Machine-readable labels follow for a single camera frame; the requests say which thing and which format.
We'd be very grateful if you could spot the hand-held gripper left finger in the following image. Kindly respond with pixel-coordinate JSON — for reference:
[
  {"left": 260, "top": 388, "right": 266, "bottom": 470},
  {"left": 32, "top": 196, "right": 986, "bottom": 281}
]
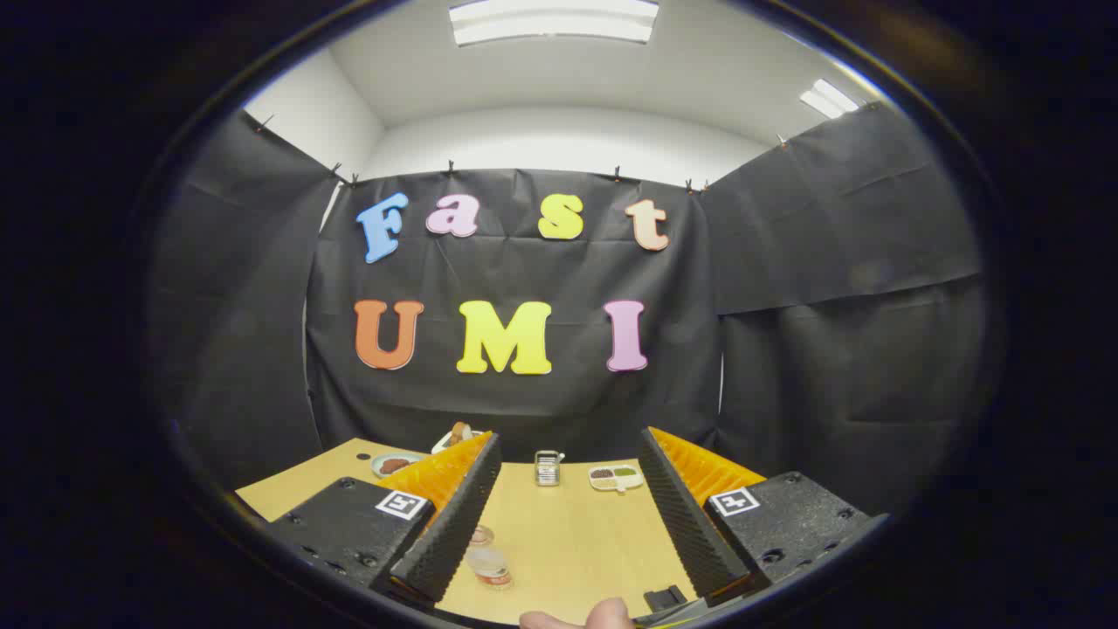
[{"left": 262, "top": 431, "right": 503, "bottom": 606}]

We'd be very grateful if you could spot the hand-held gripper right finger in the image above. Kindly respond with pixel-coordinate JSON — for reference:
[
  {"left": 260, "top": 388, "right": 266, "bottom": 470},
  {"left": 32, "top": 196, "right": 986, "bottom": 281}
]
[{"left": 639, "top": 426, "right": 890, "bottom": 609}]

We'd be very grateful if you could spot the clear plastic juice bottle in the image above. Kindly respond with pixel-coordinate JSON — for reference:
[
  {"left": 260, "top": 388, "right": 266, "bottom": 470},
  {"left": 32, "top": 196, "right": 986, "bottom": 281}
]
[{"left": 466, "top": 524, "right": 514, "bottom": 591}]

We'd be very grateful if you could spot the white divided dish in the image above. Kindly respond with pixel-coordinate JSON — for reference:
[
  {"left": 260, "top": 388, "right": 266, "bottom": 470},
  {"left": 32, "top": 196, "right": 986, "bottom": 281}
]
[{"left": 588, "top": 465, "right": 645, "bottom": 493}]

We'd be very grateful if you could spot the wooden table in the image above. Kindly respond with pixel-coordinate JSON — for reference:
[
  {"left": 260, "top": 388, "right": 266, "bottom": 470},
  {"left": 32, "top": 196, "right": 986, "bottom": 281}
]
[{"left": 236, "top": 437, "right": 700, "bottom": 626}]

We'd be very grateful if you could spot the black backdrop cloth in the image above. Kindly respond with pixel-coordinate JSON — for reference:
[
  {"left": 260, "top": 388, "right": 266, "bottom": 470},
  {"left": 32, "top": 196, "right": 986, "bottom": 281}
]
[{"left": 148, "top": 103, "right": 988, "bottom": 516}]

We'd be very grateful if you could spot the small ceiling light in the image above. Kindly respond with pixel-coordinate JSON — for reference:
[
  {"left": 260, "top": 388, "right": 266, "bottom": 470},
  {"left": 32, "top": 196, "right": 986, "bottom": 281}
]
[{"left": 799, "top": 79, "right": 861, "bottom": 119}]

